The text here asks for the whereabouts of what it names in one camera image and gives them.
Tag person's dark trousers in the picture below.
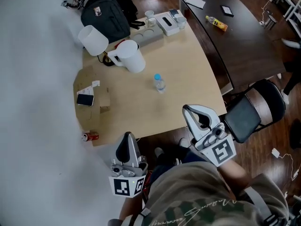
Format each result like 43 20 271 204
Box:
149 146 207 181

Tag white paper napkin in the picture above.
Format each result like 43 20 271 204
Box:
185 0 206 9

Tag black smartphone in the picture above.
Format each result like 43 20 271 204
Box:
76 93 95 107

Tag flat brown cardboard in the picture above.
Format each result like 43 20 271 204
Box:
73 65 111 129

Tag person's olive shirt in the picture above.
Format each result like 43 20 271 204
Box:
140 161 290 226

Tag white paper receipt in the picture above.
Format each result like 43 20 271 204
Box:
76 80 101 96

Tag black backpack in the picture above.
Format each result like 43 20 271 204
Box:
80 0 131 44

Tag small black box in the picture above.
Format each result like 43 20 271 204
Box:
220 5 235 17

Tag white shelf frame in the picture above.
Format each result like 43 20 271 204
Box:
258 0 301 40

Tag white charger with cable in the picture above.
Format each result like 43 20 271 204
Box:
271 148 301 181

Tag black and gold lamp base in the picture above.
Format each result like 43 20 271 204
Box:
102 51 115 67

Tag white tissue box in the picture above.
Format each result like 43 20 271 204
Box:
155 15 181 36

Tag person's right forearm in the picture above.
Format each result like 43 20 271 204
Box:
217 159 248 199

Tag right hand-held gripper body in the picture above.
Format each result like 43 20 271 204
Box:
190 122 237 168

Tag red soda can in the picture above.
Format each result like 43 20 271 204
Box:
81 131 100 142

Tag black folding chair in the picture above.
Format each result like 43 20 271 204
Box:
222 79 287 144

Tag white electric kettle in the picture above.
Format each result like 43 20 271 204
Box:
107 40 147 74

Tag yellow drink bottle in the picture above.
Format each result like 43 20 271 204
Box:
205 15 229 32

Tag grey handheld device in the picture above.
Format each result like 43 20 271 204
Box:
61 0 85 9

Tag white lamp shade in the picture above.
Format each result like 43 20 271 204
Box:
78 24 110 57

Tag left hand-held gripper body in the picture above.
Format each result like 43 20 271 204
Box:
108 155 149 199

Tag grey cup tray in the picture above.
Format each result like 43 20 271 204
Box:
130 27 164 48

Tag person's left forearm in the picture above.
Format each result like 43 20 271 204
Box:
119 195 144 221

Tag clear bottle with blue cap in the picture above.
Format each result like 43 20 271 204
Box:
153 73 166 94

